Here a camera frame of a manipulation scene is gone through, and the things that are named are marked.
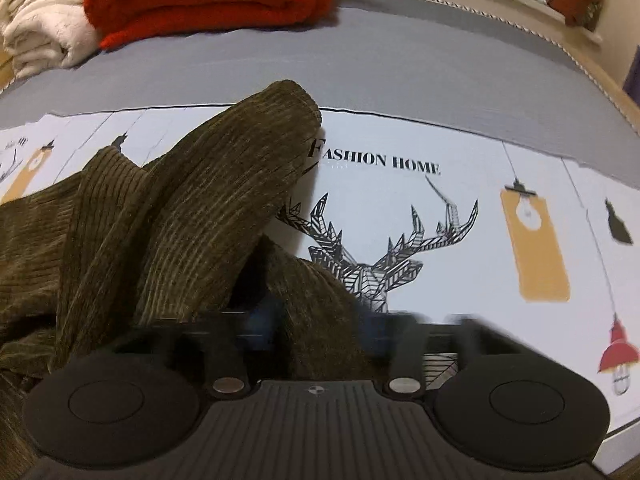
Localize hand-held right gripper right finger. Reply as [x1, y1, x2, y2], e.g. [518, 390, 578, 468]
[356, 309, 522, 395]

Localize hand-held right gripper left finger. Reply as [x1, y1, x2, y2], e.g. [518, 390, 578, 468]
[114, 307, 283, 397]

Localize olive corduroy pants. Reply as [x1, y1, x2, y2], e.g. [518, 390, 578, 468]
[0, 79, 387, 480]

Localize grey printed bed sheet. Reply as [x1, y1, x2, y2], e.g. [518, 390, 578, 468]
[0, 0, 640, 457]

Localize white folded blanket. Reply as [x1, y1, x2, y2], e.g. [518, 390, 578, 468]
[0, 0, 109, 81]

